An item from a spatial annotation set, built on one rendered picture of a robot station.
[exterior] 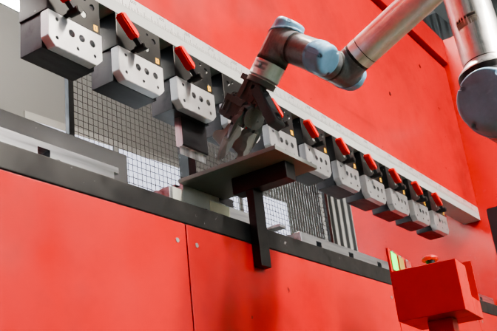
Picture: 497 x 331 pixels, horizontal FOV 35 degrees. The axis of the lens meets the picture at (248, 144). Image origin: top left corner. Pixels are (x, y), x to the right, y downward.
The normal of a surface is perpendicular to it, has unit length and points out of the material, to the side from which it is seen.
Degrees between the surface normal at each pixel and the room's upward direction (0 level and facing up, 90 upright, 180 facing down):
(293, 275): 90
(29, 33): 90
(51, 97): 90
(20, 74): 90
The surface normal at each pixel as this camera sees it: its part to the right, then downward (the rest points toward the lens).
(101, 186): 0.82, -0.30
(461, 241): -0.56, -0.26
